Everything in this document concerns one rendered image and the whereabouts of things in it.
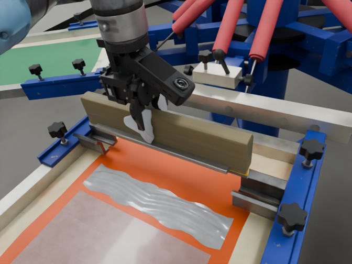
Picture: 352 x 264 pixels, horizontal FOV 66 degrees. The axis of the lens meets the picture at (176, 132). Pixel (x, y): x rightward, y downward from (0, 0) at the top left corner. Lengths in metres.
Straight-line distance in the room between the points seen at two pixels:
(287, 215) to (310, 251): 1.20
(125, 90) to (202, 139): 0.16
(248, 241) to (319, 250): 1.14
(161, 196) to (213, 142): 0.20
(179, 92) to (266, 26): 0.54
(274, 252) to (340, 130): 0.31
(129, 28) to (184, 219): 0.37
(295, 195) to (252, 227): 0.10
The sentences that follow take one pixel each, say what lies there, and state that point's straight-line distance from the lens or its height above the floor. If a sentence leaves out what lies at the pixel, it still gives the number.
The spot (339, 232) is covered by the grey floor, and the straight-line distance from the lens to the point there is 1.76.
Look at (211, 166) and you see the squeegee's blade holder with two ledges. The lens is 0.49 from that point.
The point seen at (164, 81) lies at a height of 1.23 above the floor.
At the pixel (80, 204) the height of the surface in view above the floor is 0.96.
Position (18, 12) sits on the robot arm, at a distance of 0.32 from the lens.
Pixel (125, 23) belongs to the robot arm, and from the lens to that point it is 0.42.
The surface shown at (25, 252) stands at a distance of 0.66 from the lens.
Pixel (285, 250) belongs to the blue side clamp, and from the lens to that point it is 0.50.
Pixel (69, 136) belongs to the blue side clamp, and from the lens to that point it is 0.78.
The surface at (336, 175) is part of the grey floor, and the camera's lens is 1.99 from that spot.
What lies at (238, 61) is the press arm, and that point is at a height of 1.04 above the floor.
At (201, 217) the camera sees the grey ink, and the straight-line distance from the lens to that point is 0.57.
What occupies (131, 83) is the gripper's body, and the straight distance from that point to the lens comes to 0.47.
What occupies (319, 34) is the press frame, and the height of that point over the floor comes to 1.02.
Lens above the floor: 1.45
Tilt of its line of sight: 41 degrees down
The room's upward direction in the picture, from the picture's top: 10 degrees counter-clockwise
